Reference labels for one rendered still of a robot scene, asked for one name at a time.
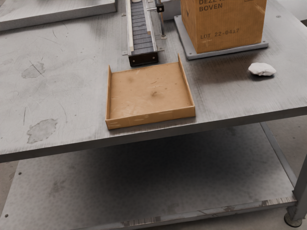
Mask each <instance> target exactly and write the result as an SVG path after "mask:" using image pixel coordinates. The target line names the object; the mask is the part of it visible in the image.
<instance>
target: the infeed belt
mask: <svg viewBox="0 0 307 230"><path fill-rule="evenodd" d="M130 4H131V17H132V35H133V47H134V51H131V54H132V56H135V55H141V54H146V53H152V52H154V49H153V44H152V38H151V35H148V32H147V27H146V21H145V15H144V9H143V1H141V2H139V3H132V0H130Z"/></svg>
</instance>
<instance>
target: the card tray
mask: <svg viewBox="0 0 307 230"><path fill-rule="evenodd" d="M178 60H179V61H178V62H174V63H166V64H161V65H155V66H149V67H143V68H136V69H130V70H124V71H118V72H111V69H110V65H108V75H107V92H106V116H105V122H106V125H107V128H108V130H113V129H119V128H125V127H131V126H137V125H145V124H151V123H157V122H162V121H169V120H176V119H182V118H188V117H194V116H196V111H195V104H194V101H193V98H192V95H191V91H190V88H189V85H188V81H187V78H186V75H185V71H184V68H183V65H182V62H181V58H180V55H179V53H178Z"/></svg>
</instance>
